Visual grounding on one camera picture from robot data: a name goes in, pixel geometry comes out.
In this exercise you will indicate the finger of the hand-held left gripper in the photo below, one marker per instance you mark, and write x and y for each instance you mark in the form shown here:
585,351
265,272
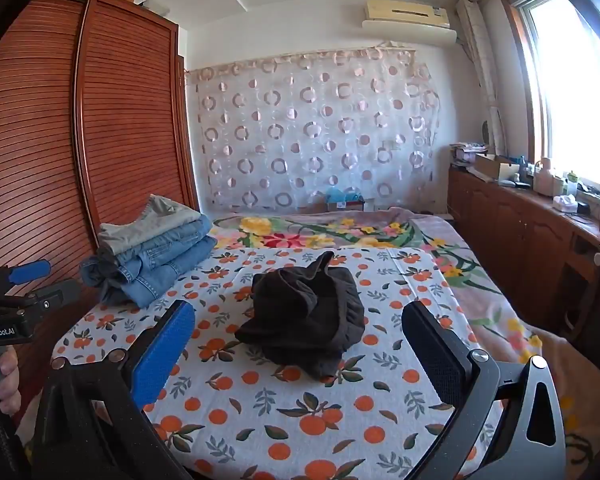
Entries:
30,270
55,295

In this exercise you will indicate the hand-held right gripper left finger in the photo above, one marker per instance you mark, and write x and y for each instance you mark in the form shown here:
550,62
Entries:
160,355

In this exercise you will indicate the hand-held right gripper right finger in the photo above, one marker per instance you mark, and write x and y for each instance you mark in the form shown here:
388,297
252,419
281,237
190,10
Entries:
432,360

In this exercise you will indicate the black pants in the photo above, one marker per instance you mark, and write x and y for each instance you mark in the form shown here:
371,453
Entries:
305,315

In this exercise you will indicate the folded grey pants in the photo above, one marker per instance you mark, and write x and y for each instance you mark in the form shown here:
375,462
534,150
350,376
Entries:
155,220

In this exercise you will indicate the person's left hand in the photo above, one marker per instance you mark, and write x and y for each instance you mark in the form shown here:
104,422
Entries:
9,382

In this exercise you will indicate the folded blue jeans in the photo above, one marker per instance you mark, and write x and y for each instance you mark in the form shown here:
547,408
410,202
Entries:
180,240
170,275

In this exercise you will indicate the orange fruit print sheet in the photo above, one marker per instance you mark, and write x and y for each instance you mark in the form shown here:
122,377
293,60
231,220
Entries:
280,410

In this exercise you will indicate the floral blanket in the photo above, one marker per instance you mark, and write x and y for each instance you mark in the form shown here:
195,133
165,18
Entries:
370,230

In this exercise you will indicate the wooden low cabinet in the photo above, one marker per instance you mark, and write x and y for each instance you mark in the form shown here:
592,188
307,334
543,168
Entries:
510,230

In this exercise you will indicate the blue plastic bag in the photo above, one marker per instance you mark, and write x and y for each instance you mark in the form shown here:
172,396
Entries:
342,194

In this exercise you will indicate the open cardboard box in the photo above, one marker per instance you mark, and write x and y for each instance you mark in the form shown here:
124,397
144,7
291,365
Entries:
495,167

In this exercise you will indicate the white tissue box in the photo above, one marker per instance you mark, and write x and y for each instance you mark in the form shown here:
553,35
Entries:
564,204

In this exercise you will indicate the stack of books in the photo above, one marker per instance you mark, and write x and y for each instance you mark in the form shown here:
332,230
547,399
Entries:
467,152

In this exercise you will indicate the white plastic jug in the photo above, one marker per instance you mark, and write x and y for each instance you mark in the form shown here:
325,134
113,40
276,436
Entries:
543,177

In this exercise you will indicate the green capped bottle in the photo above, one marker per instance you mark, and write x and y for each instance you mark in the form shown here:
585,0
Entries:
571,182

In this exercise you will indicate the circle patterned sheer curtain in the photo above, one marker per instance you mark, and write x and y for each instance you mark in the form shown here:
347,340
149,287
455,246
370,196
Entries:
310,130

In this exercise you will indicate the window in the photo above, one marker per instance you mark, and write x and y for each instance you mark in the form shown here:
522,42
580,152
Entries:
570,85

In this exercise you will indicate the wall air conditioner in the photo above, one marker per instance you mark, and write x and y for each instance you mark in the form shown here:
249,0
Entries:
410,15

